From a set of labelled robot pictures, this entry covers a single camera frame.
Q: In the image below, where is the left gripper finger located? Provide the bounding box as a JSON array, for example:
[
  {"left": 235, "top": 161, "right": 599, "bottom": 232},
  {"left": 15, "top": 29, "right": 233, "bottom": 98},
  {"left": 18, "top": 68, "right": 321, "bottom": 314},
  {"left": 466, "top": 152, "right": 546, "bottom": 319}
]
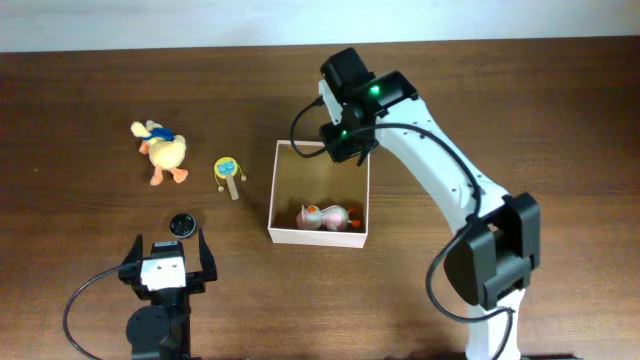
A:
[
  {"left": 122, "top": 234, "right": 143, "bottom": 265},
  {"left": 198, "top": 228, "right": 216, "bottom": 273}
]

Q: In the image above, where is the white duck pink hat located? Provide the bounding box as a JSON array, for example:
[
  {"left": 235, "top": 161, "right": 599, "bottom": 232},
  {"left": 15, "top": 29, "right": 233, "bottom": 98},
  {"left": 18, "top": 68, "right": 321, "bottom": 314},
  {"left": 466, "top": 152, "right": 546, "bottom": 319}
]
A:
[{"left": 296, "top": 205, "right": 362, "bottom": 232}]

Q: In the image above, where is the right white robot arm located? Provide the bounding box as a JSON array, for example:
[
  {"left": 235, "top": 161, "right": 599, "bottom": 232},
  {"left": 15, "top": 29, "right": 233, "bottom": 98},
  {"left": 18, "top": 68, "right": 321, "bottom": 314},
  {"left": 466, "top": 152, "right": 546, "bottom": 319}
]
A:
[{"left": 319, "top": 48, "right": 540, "bottom": 359}]

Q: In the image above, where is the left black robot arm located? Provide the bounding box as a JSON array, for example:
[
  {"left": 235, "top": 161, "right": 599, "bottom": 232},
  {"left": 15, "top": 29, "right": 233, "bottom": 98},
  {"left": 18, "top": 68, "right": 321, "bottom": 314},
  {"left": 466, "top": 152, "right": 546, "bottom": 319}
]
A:
[{"left": 118, "top": 230, "right": 218, "bottom": 360}]

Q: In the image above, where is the black round puck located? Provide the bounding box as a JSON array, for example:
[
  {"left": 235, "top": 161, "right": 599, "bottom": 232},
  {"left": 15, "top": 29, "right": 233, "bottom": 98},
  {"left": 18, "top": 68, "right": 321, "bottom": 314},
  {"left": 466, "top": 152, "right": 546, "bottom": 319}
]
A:
[{"left": 169, "top": 213, "right": 197, "bottom": 239}]

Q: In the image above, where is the white cardboard box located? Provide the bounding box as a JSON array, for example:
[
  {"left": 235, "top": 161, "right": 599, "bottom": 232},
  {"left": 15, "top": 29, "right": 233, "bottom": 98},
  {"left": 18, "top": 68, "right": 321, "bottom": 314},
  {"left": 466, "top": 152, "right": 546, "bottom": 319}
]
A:
[{"left": 267, "top": 140, "right": 370, "bottom": 248}]

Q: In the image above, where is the yellow rattle drum toy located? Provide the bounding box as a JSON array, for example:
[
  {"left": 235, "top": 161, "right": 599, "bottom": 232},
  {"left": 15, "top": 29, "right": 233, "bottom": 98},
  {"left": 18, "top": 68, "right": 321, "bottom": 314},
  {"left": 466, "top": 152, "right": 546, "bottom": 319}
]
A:
[{"left": 213, "top": 156, "right": 247, "bottom": 200}]

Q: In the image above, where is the yellow plush duck toy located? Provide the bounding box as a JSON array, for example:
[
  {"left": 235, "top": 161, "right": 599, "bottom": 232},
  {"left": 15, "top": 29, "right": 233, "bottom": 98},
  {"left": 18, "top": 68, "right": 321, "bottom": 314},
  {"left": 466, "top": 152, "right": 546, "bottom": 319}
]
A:
[{"left": 130, "top": 120, "right": 189, "bottom": 186}]

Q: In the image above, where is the left black cable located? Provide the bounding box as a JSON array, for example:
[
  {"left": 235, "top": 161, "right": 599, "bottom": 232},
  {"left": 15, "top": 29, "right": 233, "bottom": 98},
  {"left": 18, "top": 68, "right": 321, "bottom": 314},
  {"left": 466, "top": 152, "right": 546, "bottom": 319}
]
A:
[{"left": 62, "top": 263, "right": 126, "bottom": 360}]

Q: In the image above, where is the black cable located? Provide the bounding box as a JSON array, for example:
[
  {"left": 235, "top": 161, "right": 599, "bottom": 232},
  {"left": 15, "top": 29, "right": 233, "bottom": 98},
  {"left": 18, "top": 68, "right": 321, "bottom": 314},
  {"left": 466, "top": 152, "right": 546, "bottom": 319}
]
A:
[
  {"left": 289, "top": 97, "right": 516, "bottom": 360},
  {"left": 62, "top": 263, "right": 126, "bottom": 360}
]

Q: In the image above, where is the right black cable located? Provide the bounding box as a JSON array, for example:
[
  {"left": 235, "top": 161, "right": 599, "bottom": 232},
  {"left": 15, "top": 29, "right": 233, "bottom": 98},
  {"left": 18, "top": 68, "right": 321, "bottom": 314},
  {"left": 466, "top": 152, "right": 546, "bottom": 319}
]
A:
[{"left": 289, "top": 97, "right": 516, "bottom": 360}]

